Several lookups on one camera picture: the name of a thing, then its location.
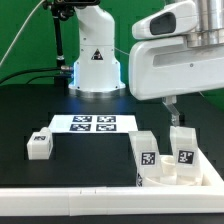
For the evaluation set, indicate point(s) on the white marker sheet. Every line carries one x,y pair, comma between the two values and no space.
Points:
93,124

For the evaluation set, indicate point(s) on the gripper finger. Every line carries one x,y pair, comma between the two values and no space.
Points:
169,102

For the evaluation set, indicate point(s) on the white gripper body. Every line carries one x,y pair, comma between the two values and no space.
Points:
167,67

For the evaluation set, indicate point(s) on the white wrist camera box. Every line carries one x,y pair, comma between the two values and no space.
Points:
173,19

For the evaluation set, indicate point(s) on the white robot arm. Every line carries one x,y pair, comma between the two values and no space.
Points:
97,72

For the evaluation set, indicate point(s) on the white L-shaped barrier wall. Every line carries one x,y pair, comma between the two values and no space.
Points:
207,198

